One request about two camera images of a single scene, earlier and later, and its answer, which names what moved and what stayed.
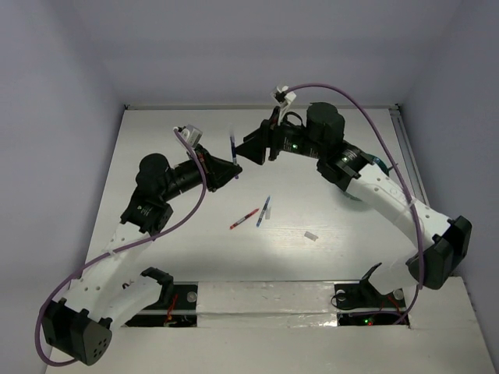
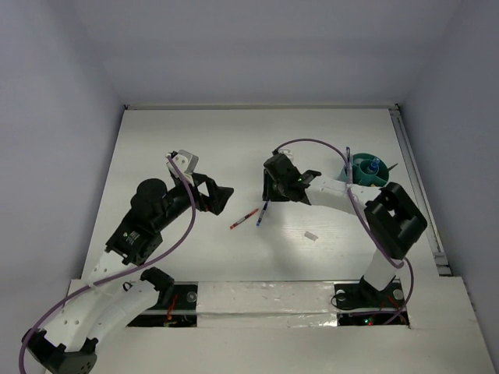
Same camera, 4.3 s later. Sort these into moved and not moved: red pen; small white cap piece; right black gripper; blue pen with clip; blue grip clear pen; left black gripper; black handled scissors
Moved: right black gripper; black handled scissors; blue grip clear pen; left black gripper
Not moved: red pen; small white cap piece; blue pen with clip
